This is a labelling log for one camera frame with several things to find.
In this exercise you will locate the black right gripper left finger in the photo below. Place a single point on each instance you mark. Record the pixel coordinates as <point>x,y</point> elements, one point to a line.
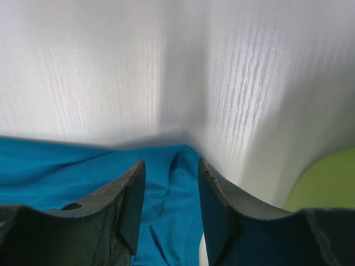
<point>101,228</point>

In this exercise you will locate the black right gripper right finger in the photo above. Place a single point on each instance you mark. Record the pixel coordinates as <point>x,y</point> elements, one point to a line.
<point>240,229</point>

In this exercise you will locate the teal blue t-shirt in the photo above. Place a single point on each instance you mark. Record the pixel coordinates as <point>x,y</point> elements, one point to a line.
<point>47,176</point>

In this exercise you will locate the lime green plastic basin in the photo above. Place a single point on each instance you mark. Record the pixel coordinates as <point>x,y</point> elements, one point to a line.
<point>329,183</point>

